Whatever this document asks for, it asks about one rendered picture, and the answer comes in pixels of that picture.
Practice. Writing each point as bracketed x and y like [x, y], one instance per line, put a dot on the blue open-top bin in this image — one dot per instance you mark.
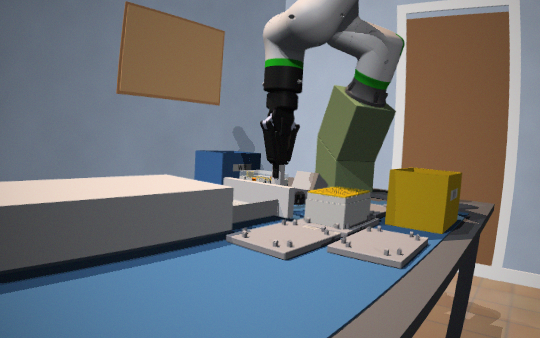
[212, 166]

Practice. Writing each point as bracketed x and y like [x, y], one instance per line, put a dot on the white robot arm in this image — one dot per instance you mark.
[310, 22]

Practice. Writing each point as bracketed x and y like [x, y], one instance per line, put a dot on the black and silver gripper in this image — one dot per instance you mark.
[276, 139]

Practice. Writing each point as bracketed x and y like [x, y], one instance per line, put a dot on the blue bench mat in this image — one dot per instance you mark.
[203, 288]

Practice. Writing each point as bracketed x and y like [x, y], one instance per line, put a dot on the yellow bin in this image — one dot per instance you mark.
[423, 199]

